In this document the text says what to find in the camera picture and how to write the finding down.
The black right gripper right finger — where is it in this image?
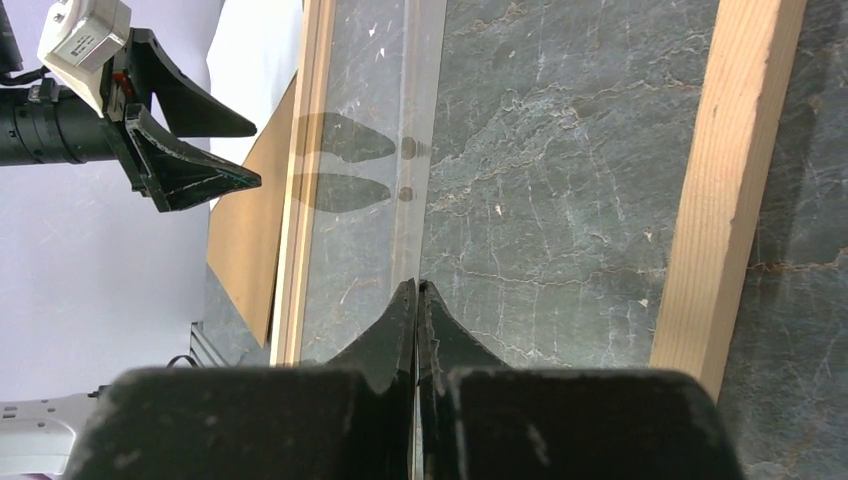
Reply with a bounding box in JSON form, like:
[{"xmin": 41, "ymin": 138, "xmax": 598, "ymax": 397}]
[{"xmin": 418, "ymin": 281, "xmax": 744, "ymax": 479}]

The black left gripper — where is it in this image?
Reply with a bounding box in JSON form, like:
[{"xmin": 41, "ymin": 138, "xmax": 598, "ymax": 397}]
[{"xmin": 1, "ymin": 28, "xmax": 262, "ymax": 212}]

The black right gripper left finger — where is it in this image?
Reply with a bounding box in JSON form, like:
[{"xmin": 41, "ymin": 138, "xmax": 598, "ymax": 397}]
[{"xmin": 65, "ymin": 280, "xmax": 417, "ymax": 479}]

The printed photo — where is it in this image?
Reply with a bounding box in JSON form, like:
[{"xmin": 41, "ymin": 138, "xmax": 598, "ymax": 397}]
[{"xmin": 206, "ymin": 0, "xmax": 303, "ymax": 132}]

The brown backing board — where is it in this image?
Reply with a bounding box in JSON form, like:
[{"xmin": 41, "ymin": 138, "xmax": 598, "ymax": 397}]
[{"xmin": 207, "ymin": 79, "xmax": 297, "ymax": 347}]

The clear acrylic frame pane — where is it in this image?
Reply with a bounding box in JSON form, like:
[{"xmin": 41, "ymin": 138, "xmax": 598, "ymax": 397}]
[{"xmin": 299, "ymin": 1, "xmax": 447, "ymax": 363}]

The light wooden picture frame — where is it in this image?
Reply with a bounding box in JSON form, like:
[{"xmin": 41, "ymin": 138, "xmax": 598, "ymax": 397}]
[{"xmin": 268, "ymin": 1, "xmax": 807, "ymax": 393}]

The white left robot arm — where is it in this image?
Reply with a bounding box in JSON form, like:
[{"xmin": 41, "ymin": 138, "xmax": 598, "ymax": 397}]
[{"xmin": 1, "ymin": 1, "xmax": 262, "ymax": 475}]

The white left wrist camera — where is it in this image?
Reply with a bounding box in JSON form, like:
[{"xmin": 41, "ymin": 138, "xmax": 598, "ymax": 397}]
[{"xmin": 37, "ymin": 0, "xmax": 132, "ymax": 118}]

